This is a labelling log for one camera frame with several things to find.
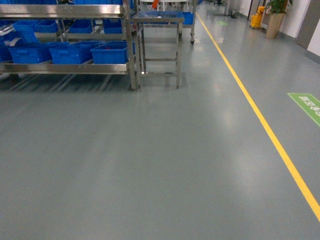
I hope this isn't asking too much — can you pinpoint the blue plastic crate front right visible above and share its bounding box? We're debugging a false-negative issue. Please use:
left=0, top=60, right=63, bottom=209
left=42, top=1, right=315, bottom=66
left=90, top=40, right=129, bottom=65

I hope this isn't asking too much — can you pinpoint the blue plastic crate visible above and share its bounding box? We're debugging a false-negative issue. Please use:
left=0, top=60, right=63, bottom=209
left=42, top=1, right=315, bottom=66
left=49, top=41, right=102, bottom=65
left=8, top=41, right=70, bottom=65
left=90, top=40, right=129, bottom=65

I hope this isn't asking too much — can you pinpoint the small stainless steel cart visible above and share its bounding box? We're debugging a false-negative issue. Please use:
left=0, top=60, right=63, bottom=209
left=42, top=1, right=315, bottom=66
left=132, top=10, right=185, bottom=89

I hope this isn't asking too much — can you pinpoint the blue plastic crate front middle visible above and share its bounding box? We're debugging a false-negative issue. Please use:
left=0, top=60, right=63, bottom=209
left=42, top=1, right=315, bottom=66
left=49, top=41, right=102, bottom=65

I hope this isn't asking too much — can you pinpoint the yellow mop bucket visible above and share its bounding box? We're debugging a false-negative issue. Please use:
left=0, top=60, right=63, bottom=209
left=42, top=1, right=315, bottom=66
left=250, top=6, right=265, bottom=29

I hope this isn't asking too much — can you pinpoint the blue plastic crate front left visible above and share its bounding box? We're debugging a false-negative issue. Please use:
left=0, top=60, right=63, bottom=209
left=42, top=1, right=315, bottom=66
left=8, top=41, right=70, bottom=65

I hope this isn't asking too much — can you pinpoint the stainless steel flow rack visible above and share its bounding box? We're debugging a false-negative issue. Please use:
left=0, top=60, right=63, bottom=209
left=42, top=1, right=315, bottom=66
left=0, top=0, right=139, bottom=90

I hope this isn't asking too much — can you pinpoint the potted plant beige planter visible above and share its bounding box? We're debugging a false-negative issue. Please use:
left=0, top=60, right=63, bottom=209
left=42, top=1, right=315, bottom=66
left=265, top=0, right=294, bottom=40

